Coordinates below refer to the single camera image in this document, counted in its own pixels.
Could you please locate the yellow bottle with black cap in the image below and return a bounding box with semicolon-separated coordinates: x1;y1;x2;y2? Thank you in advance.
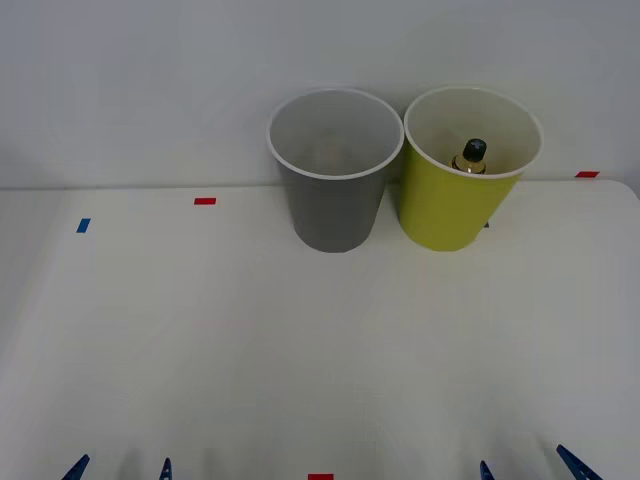
451;138;489;176

